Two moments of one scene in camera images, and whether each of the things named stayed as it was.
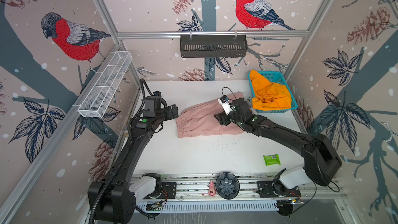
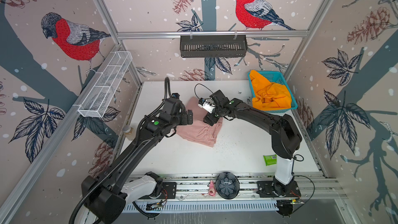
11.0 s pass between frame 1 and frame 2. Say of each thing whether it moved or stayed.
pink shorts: moved
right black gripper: moved
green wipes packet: stayed
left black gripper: moved
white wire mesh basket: stayed
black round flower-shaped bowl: stayed
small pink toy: stayed
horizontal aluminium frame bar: stayed
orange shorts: stayed
